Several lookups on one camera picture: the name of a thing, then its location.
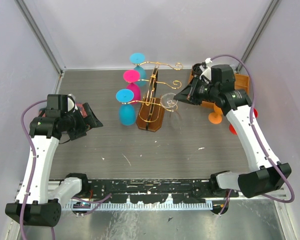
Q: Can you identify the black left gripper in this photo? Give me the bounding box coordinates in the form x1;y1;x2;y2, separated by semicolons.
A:
62;102;103;140

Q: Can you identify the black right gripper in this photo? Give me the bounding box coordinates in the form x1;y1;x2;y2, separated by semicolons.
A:
174;74;219;106

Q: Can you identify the clear wine glass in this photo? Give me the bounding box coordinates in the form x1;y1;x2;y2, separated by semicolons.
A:
160;92;178;112

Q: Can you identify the blue wine glass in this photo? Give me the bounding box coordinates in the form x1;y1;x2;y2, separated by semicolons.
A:
129;52;147;88
115;88;136;126

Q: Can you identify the orange wine glass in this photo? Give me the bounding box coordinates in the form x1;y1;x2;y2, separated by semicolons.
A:
208;104;223;125

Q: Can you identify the red wine glass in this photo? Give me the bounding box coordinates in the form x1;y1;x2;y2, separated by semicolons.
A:
228;108;258;135

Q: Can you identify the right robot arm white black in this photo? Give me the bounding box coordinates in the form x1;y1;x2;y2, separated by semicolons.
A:
174;63;292;198

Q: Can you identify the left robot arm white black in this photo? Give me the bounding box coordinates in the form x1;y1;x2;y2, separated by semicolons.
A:
5;94;103;227

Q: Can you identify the pink wine glass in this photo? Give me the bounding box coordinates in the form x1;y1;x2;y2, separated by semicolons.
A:
123;69;141;100

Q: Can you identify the colourful packet under left gripper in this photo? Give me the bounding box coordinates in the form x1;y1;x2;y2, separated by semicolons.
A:
75;102;88;118

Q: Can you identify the dark rolled cloth rear left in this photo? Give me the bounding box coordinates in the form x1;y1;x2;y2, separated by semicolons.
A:
191;63;205;76

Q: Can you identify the wooden compartment tray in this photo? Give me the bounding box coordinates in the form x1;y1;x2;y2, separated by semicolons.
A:
188;65;250;109

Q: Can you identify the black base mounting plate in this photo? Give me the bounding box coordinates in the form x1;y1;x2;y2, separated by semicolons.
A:
84;177;240;205

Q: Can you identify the gold wire glass rack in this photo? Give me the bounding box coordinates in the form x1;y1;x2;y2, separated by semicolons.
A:
129;60;183;132

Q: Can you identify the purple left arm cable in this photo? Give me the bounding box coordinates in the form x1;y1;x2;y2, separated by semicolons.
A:
19;98;58;240

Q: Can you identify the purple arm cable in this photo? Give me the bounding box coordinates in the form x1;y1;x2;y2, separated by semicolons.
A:
19;98;58;240
211;54;295;218

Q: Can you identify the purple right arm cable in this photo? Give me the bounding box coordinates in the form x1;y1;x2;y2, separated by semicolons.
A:
211;54;295;218

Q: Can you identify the white slotted cable duct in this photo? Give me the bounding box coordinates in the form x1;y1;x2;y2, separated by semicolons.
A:
64;199;213;211

